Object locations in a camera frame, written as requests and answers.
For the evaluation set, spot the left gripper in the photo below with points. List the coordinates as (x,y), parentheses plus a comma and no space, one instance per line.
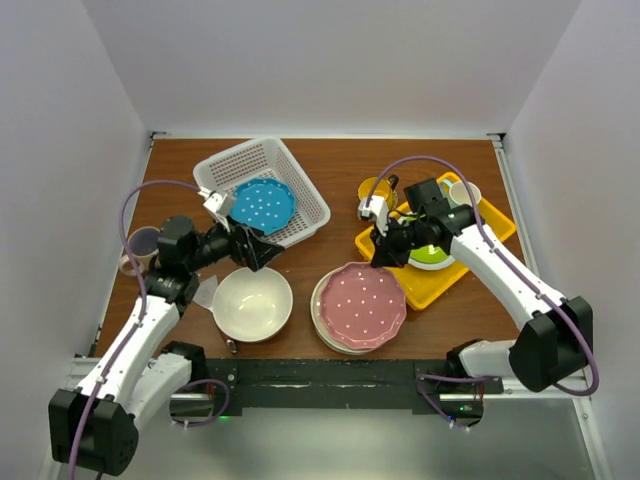
(247,247)

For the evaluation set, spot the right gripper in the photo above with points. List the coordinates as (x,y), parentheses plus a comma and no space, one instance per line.
(386,254)

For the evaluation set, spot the blue polka dot plate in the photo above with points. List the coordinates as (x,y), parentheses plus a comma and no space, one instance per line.
(265,204)

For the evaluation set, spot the pink polka dot plate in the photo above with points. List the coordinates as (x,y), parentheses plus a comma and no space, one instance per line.
(361,305)

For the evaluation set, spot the cream pink floral plate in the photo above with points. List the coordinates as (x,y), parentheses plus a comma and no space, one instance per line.
(319,325)

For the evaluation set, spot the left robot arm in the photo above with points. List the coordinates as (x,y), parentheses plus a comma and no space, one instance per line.
(96,425)

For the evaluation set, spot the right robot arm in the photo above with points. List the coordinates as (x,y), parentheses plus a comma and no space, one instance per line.
(555,332)

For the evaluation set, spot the green white bowl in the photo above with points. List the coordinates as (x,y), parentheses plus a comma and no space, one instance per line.
(430,258)

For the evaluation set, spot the white ceramic bowl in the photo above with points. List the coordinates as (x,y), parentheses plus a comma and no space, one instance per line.
(252,307)

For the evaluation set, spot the yellow plastic tray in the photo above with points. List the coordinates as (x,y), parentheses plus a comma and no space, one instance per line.
(422,287)

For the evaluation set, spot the clear plastic scrap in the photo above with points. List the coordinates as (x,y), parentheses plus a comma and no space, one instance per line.
(205,292)

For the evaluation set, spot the light blue mug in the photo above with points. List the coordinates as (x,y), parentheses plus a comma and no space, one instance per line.
(456,193)

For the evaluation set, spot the white plastic basket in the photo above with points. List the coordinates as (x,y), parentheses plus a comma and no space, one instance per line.
(267,158)

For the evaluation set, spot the small metal utensil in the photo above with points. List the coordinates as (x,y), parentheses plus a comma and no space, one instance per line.
(230,344)

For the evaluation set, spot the pink beige mug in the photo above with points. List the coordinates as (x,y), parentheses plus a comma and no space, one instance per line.
(143,244)

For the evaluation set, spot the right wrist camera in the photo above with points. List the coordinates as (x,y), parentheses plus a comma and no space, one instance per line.
(381,225)

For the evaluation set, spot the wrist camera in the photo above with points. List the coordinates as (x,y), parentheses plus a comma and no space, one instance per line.
(218,205)
(381,225)

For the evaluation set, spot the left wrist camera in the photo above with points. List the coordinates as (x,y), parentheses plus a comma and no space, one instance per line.
(218,205)

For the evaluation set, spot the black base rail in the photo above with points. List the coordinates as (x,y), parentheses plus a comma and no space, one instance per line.
(311,384)

